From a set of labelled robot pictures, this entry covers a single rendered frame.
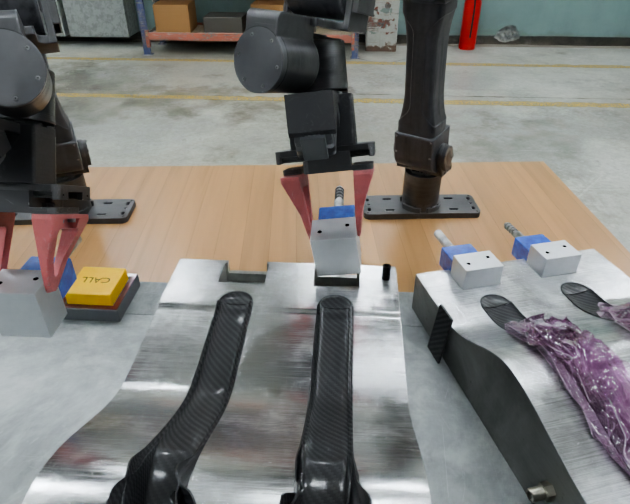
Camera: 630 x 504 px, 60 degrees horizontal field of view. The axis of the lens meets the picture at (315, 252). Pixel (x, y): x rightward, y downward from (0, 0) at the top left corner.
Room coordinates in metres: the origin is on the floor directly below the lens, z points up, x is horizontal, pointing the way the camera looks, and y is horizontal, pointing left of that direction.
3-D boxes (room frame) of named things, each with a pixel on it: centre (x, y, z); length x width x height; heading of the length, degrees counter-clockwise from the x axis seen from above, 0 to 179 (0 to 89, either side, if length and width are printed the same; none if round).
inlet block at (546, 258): (0.63, -0.30, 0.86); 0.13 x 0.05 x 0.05; 13
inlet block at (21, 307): (0.45, 0.27, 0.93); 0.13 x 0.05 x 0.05; 176
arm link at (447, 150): (0.83, -0.18, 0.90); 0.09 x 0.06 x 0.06; 55
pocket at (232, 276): (0.52, 0.08, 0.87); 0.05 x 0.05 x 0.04; 86
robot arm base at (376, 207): (0.84, -0.18, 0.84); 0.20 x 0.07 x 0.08; 92
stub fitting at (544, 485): (0.27, -0.19, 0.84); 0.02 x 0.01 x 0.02; 103
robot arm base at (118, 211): (0.82, 0.42, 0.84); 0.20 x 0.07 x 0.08; 92
